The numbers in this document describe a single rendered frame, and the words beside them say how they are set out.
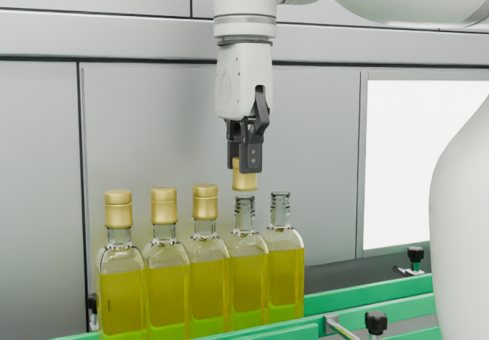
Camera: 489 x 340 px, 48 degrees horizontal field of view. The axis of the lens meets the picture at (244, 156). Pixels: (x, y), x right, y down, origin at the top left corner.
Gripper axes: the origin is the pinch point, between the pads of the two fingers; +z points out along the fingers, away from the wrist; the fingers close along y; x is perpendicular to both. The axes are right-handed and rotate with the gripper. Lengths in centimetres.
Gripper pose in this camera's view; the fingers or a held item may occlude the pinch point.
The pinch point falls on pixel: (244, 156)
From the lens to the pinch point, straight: 75.4
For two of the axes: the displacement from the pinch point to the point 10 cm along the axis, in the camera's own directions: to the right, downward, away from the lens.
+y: 3.9, 1.2, -9.1
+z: 0.0, 9.9, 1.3
